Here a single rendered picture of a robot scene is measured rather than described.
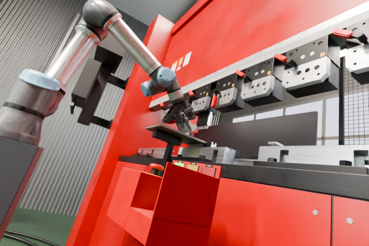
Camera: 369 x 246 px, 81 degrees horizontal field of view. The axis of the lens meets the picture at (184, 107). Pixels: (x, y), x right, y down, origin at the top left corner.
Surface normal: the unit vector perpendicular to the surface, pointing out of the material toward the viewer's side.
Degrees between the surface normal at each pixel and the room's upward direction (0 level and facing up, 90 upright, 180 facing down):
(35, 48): 90
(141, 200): 90
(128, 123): 90
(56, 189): 90
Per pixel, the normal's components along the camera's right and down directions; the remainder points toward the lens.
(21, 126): 0.77, -0.33
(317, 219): -0.81, -0.38
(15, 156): 0.48, -0.18
